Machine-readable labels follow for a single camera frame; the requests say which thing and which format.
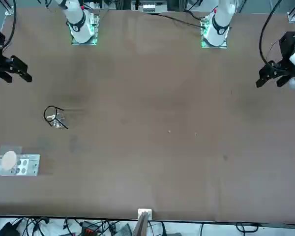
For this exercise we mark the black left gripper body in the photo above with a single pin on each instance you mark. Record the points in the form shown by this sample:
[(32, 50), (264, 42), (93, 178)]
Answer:
[(287, 49)]

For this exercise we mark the asbestos net with tan disc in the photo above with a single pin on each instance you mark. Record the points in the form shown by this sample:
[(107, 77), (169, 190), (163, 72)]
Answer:
[(9, 160)]

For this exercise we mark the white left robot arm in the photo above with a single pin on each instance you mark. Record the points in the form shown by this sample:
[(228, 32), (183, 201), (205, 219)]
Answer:
[(220, 22)]

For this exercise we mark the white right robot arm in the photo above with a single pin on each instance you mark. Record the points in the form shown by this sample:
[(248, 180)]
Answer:
[(79, 27)]

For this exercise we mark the white test tube rack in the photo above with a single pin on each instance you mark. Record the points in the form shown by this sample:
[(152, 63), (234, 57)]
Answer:
[(32, 164)]

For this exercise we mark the glass alcohol lamp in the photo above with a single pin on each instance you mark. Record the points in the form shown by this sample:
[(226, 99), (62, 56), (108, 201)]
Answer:
[(56, 123)]

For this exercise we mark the black box with port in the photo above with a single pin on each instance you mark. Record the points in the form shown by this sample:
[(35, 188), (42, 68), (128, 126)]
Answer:
[(7, 229)]

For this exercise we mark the red and black power socket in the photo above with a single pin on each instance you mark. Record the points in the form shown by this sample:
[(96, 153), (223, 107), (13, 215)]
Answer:
[(89, 229)]

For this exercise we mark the aluminium corner bracket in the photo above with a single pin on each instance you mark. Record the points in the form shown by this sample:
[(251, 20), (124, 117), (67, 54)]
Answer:
[(292, 14), (9, 11)]

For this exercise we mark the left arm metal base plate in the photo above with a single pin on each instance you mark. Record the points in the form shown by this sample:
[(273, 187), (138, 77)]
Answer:
[(204, 37)]

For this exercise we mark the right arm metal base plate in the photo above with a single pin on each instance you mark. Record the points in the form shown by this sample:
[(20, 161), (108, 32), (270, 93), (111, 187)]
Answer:
[(94, 29)]

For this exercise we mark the white post bracket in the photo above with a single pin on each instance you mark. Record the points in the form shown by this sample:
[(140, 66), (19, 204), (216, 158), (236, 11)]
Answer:
[(145, 212)]

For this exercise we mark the aluminium profile post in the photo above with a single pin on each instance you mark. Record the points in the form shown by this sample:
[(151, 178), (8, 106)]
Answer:
[(140, 225)]

